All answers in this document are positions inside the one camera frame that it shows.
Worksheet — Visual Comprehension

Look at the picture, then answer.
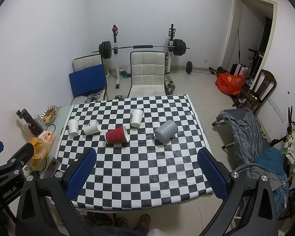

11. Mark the red ribbed paper cup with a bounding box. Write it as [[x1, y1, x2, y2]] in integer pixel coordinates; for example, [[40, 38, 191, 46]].
[[105, 126, 129, 144]]

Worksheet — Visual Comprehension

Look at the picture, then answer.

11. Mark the white paper cup lying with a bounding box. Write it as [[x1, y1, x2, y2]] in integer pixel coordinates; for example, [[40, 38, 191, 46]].
[[82, 120, 101, 135]]

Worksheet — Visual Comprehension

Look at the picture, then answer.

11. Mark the white paper cup far left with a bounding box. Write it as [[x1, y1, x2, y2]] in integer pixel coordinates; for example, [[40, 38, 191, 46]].
[[68, 119, 79, 137]]

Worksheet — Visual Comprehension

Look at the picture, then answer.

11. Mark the grey plastic cup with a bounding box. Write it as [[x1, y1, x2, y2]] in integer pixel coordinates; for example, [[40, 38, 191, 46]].
[[154, 120, 178, 143]]

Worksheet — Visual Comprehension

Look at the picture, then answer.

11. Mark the white paper cup centre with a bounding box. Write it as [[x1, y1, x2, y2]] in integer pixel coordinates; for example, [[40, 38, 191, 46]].
[[130, 109, 144, 128]]

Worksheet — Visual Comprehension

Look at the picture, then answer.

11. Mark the smartphone on table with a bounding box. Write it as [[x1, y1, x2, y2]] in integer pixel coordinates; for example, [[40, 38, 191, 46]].
[[43, 157, 60, 178]]

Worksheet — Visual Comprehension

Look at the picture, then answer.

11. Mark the grey clothes pile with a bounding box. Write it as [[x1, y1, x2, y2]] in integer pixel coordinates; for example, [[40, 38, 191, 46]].
[[216, 108, 271, 179]]

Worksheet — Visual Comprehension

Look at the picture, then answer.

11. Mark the orange snack packet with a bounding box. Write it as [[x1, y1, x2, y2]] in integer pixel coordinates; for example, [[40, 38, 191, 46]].
[[38, 131, 55, 147]]

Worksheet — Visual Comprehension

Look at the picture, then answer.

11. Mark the teal blanket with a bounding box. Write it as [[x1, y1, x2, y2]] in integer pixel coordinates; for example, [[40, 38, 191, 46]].
[[253, 147, 289, 216]]

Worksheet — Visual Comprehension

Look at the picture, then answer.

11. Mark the dark bottle box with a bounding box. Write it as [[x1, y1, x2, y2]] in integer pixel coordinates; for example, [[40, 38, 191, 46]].
[[16, 109, 43, 137]]

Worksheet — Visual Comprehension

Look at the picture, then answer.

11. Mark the patterned snack plate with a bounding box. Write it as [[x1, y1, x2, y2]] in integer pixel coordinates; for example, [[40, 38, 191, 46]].
[[41, 105, 59, 124]]

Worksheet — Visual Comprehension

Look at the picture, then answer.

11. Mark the black white checkered tablecloth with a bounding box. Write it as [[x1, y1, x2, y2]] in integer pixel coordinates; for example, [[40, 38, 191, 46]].
[[56, 94, 212, 210]]

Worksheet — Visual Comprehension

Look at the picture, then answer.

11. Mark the person's sandaled foot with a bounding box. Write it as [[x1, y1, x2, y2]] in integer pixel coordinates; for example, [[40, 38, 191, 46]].
[[137, 214, 151, 229]]

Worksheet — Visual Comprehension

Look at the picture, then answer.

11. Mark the red orange plastic bag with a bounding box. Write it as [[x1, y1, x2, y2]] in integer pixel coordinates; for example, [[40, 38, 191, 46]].
[[215, 73, 246, 96]]

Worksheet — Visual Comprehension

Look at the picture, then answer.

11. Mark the dumbbell under chair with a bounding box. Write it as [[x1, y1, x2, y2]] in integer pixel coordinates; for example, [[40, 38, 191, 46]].
[[165, 81, 176, 95]]

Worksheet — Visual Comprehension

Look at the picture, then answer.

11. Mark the dark wooden chair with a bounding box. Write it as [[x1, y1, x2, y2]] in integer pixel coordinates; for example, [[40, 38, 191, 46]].
[[232, 69, 277, 113]]

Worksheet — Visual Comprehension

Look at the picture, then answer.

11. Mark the pink suitcase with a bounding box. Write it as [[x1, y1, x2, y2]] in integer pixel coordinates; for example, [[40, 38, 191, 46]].
[[230, 64, 249, 76]]

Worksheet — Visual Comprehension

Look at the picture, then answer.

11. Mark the small barbell on floor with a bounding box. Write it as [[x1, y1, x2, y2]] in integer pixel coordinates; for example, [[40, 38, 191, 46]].
[[185, 61, 227, 75]]

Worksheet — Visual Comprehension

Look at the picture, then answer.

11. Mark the white quilted chair left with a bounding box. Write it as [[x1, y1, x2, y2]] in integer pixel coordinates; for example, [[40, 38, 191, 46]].
[[71, 54, 108, 104]]

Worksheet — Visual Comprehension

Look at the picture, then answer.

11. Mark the white quilted chair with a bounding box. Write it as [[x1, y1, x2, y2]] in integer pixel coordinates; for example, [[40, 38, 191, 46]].
[[71, 54, 108, 104], [128, 51, 166, 98]]

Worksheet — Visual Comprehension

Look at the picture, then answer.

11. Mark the white quilted chair centre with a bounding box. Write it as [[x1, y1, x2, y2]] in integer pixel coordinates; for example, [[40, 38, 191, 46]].
[[128, 51, 166, 98]]

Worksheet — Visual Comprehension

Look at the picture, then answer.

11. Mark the barbell with black plates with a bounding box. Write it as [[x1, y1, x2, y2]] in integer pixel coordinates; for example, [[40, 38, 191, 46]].
[[93, 39, 190, 59]]

